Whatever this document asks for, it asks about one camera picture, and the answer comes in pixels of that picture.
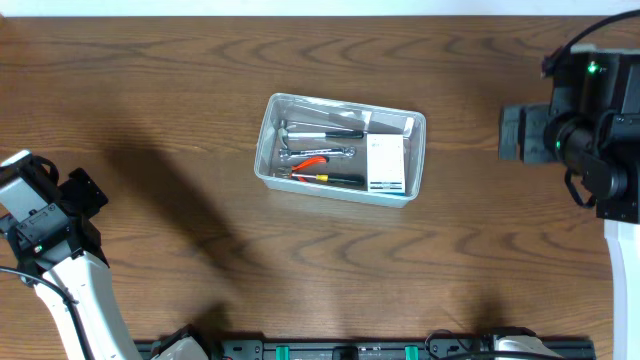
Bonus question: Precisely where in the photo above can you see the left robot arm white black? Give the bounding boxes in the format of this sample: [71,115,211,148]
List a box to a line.
[1,167,209,359]

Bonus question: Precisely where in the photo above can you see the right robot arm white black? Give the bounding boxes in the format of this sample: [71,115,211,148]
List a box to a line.
[499,45,639,359]

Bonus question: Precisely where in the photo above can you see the silver wrench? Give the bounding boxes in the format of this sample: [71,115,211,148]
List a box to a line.
[278,147,356,159]

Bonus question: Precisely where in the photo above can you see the black yellow screwdriver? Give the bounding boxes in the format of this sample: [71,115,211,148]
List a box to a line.
[290,172,365,187]

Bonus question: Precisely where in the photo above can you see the white blue cardboard box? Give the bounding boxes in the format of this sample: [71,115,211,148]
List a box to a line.
[366,134,406,195]

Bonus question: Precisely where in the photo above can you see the black mounting rail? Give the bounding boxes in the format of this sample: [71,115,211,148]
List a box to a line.
[134,337,596,360]

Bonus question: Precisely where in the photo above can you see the red handled pliers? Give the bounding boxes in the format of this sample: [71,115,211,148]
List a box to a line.
[275,156,329,182]

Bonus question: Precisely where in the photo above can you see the small hammer black handle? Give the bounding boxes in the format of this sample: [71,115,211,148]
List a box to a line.
[278,122,364,150]

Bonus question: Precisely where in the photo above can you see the clear plastic container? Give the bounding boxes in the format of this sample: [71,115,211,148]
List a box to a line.
[254,93,427,208]

